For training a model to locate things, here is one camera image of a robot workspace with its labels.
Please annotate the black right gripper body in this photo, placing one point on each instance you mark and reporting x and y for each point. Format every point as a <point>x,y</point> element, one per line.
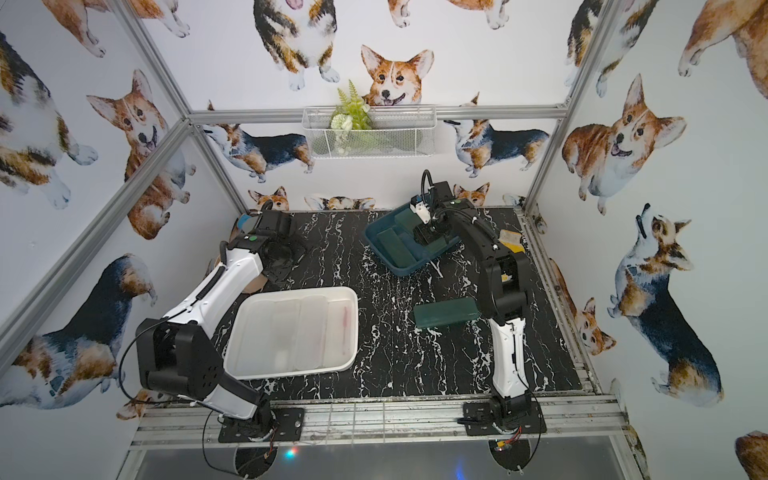
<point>429,231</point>

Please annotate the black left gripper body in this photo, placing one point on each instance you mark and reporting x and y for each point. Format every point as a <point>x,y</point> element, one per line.
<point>279,258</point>

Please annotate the dark green pencil case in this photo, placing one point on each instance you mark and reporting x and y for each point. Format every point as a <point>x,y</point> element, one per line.
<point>412,231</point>

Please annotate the clear case pink pen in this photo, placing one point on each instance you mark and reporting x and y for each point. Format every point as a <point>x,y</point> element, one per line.
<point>339,333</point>

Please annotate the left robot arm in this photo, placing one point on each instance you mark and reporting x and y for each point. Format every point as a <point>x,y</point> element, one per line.
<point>176,354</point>

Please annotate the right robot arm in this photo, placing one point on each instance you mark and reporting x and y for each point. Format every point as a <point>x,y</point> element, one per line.
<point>503,290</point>

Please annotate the teal plastic storage box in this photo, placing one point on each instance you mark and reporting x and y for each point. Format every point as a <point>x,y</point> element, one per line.
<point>386,222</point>

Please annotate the white plastic storage box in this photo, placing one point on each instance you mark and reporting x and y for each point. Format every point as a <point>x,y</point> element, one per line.
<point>282,334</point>

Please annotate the grey work glove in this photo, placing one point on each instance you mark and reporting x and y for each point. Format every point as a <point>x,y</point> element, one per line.
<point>246,223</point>

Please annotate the yellow work glove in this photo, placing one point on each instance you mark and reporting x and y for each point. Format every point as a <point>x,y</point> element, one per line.
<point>512,240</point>

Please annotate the artificial fern plant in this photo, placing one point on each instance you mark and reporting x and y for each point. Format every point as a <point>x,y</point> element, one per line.
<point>350,121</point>

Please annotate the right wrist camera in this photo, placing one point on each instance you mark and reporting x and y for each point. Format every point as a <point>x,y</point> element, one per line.
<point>421,210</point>

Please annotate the white wire wall basket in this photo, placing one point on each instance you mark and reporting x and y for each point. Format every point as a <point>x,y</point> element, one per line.
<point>396,133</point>

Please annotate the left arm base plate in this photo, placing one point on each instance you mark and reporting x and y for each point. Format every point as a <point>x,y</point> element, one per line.
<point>279,425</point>

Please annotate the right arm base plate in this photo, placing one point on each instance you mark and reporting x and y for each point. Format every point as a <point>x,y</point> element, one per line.
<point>491,418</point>

